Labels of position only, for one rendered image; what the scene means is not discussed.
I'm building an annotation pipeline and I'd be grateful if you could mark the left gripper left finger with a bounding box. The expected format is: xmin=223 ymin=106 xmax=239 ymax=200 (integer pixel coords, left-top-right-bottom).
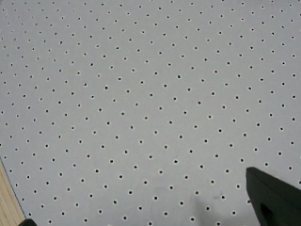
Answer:
xmin=18 ymin=218 xmax=38 ymax=226

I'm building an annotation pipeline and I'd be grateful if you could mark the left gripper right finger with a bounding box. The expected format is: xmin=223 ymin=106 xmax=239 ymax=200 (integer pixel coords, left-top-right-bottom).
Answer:
xmin=246 ymin=167 xmax=301 ymax=226

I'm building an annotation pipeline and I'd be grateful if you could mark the grey base plate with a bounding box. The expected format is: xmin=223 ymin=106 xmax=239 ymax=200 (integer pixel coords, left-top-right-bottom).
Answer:
xmin=0 ymin=0 xmax=301 ymax=226

